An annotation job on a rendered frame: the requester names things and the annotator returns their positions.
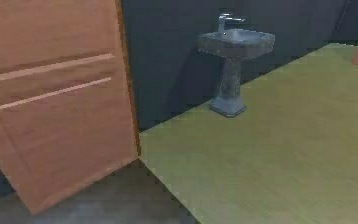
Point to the silver sink faucet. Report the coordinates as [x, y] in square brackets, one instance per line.
[225, 22]

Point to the brown wooden room door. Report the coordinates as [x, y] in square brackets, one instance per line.
[57, 110]

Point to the dark grey pedestal sink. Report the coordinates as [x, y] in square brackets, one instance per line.
[233, 63]

